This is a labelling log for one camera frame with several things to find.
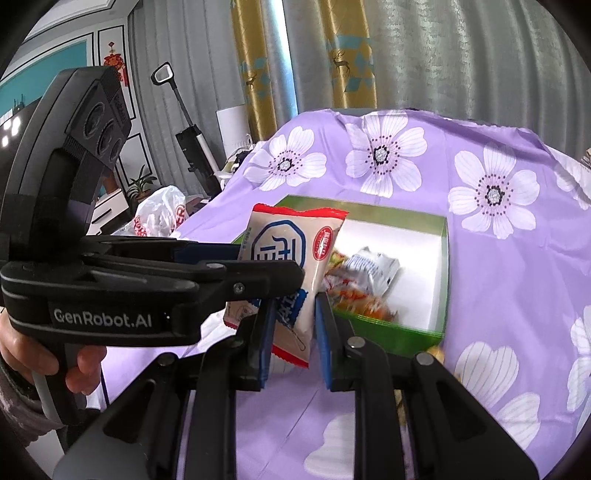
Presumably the white board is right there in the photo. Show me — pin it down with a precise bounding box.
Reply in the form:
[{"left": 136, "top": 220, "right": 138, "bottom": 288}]
[{"left": 216, "top": 105, "right": 252, "bottom": 159}]

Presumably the green cardboard box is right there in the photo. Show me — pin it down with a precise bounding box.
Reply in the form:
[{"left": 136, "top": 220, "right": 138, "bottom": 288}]
[{"left": 276, "top": 196, "right": 449, "bottom": 356}]

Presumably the grey pleated curtain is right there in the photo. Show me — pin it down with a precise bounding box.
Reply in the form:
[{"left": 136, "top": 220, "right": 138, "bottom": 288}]
[{"left": 127, "top": 1, "right": 590, "bottom": 193}]

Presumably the potted green plant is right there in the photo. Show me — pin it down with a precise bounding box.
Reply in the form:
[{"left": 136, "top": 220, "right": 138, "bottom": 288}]
[{"left": 126, "top": 166, "right": 157, "bottom": 201}]

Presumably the purple floral tablecloth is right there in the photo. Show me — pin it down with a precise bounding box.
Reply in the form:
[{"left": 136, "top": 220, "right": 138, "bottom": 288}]
[{"left": 87, "top": 108, "right": 591, "bottom": 480}]

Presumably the person's left hand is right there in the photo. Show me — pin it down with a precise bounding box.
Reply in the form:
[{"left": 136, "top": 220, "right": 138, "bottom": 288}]
[{"left": 1, "top": 310, "right": 107, "bottom": 395}]

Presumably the white red plastic bag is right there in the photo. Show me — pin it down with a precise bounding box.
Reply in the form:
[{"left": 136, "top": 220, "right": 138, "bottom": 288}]
[{"left": 114, "top": 186, "right": 188, "bottom": 238}]

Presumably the white blue red snack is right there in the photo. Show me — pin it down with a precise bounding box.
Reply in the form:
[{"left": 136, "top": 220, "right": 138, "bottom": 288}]
[{"left": 238, "top": 203, "right": 349, "bottom": 370}]

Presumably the yellow deer curtain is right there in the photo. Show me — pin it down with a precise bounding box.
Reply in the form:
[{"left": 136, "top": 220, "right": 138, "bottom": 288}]
[{"left": 229, "top": 1, "right": 377, "bottom": 140}]

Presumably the upright vacuum cleaner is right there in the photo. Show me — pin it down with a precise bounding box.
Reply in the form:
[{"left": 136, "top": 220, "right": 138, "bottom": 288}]
[{"left": 150, "top": 62, "right": 221, "bottom": 198}]

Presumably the gold snack pack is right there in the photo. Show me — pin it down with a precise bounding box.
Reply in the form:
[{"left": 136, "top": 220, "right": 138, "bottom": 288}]
[{"left": 427, "top": 346, "right": 445, "bottom": 364}]

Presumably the red chinese knot ornament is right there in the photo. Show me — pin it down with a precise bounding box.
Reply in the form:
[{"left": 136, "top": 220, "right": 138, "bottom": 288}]
[{"left": 103, "top": 42, "right": 129, "bottom": 87}]

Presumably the colourful orange snack pack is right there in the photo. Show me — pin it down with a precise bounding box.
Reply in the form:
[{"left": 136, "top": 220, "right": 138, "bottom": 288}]
[{"left": 322, "top": 250, "right": 398, "bottom": 323}]

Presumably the silver white snack pouch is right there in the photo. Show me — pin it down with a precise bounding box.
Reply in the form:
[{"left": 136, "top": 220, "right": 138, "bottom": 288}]
[{"left": 344, "top": 247, "right": 400, "bottom": 297}]

